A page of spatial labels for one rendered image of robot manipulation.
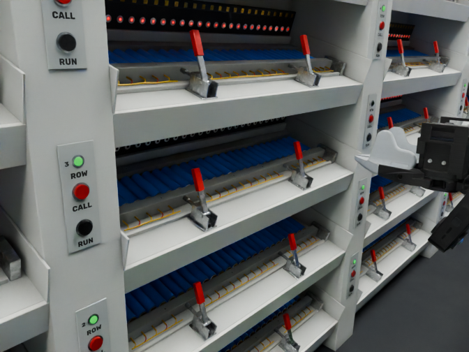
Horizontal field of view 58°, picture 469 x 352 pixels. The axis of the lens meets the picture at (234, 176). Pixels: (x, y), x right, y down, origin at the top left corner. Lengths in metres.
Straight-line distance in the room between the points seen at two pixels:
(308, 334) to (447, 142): 0.67
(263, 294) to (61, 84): 0.56
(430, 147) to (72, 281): 0.45
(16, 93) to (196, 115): 0.23
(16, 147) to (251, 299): 0.53
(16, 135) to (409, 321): 1.19
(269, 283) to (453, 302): 0.79
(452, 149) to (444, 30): 1.11
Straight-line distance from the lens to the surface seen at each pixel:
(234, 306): 0.82
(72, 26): 0.47
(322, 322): 1.14
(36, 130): 0.46
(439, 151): 0.56
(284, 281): 0.90
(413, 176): 0.56
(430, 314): 1.45
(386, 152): 0.60
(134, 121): 0.52
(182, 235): 0.63
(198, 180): 0.64
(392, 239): 1.56
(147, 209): 0.64
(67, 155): 0.47
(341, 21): 0.99
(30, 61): 0.45
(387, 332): 1.33
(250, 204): 0.74
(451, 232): 0.58
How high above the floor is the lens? 0.76
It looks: 17 degrees down
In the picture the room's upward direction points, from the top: 1 degrees clockwise
